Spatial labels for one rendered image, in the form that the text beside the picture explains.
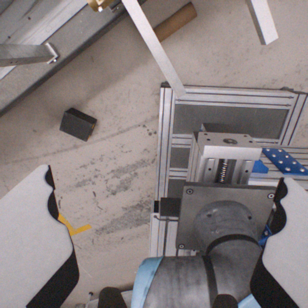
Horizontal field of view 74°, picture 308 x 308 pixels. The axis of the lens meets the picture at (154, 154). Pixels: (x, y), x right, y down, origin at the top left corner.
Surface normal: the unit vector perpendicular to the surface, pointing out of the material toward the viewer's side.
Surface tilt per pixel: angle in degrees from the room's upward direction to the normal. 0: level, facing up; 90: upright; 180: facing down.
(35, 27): 0
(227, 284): 68
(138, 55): 0
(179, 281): 73
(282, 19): 0
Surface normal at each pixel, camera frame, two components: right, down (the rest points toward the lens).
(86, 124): -0.04, 0.46
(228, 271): -0.09, -0.86
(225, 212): -0.22, -0.69
